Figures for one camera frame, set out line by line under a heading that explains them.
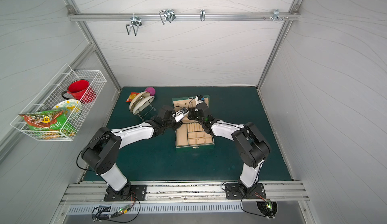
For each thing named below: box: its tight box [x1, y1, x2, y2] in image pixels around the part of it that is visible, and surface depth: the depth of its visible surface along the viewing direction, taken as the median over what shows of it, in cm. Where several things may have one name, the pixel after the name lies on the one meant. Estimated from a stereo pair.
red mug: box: [61, 79, 97, 104], surface depth 68 cm
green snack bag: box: [18, 109, 68, 131], surface depth 55 cm
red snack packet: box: [125, 92, 141, 103], surface depth 117 cm
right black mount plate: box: [224, 183, 267, 200], surface depth 75 cm
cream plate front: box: [132, 95, 155, 116], surface depth 92 cm
